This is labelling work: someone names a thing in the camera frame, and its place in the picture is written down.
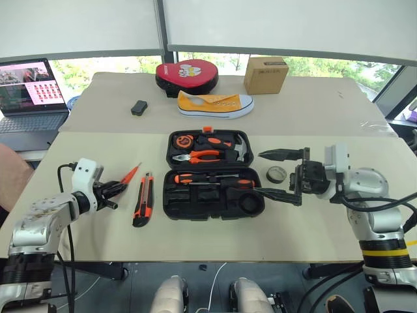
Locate black plastic tool case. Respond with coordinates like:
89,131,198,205
162,127,266,220

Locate orange test pen screwdriver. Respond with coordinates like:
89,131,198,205
119,162,143,185

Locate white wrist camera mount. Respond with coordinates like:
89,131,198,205
323,142,352,200
70,158,105,213

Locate black handled claw hammer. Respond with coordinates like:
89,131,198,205
223,133,252,163

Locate orange black utility knife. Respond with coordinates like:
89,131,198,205
132,172,154,228

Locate black table foot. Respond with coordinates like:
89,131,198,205
57,260,130,282
302,262,364,280

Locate dark shoe with orange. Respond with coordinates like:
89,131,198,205
325,294,356,313

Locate open grey laptop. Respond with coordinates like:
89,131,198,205
0,57,71,135

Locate slim orange black screwdriver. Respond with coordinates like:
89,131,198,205
173,173,241,185

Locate red boxing focus pad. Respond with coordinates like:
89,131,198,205
154,59,220,98

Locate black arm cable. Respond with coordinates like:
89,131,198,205
329,191,417,237
57,162,78,313

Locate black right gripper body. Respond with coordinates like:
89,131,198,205
287,147,330,200

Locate orange black tape measure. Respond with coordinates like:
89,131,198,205
172,133,194,149

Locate small brown cardboard box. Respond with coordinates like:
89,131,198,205
243,55,290,96

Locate small black box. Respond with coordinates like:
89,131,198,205
130,100,149,117

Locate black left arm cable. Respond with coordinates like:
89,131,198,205
57,162,78,313

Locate white roller blind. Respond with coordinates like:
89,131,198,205
162,0,417,67
0,0,165,61

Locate brown cardboard table sheet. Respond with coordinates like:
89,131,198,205
57,71,405,138

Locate yellow canvas sneaker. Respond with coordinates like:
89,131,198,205
177,90,255,120

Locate stubby orange black screwdriver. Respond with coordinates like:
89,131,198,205
194,134,233,149

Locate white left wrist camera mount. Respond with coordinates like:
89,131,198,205
70,158,105,213

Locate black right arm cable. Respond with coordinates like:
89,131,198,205
329,191,417,237

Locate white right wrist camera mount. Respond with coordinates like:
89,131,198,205
323,142,352,200

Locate orange handled pliers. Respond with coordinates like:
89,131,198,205
171,149,226,164

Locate thin white floor cable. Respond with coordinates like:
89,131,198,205
207,261,228,311

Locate black electrical tape roll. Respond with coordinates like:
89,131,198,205
265,165,289,185

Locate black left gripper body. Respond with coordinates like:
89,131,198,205
92,181,119,211

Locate beige rounded robot knee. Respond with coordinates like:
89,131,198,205
149,275,189,313
229,276,275,313

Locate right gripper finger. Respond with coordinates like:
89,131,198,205
257,147,305,163
252,186,304,207

